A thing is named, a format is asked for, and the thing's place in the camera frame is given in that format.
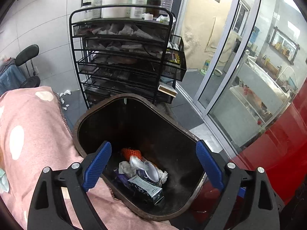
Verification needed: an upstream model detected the glass sliding door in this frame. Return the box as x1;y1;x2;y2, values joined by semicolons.
194;0;306;153

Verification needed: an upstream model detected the large white tub jar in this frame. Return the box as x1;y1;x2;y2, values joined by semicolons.
102;0;129;19

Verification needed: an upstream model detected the small white jar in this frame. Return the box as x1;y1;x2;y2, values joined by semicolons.
144;14;154;21

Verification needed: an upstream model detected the pink polka dot bedspread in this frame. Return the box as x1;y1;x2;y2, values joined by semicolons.
1;86;177;229

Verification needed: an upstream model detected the orange foam net in bin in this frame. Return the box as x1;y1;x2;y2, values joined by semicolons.
121;148;142;161

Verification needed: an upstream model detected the green crumpled paper towel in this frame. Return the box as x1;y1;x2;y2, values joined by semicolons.
0;168;9;194

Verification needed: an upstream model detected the black padded stool chair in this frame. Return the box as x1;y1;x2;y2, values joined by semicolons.
15;44;41;88

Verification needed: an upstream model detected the green silver drink carton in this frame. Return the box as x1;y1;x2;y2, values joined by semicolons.
128;175;164;205

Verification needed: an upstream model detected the black wire trolley rack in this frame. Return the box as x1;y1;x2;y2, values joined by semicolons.
69;5;176;108

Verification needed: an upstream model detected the black side wire basket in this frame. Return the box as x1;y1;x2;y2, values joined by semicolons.
162;34;187;81

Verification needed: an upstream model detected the clear plastic bottle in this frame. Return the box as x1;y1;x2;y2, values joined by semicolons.
160;0;173;12

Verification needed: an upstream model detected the dark brown trash bin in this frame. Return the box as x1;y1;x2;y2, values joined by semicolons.
73;94;205;221

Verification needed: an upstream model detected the dark brown glass bottle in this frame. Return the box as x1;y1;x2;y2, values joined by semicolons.
146;0;161;18

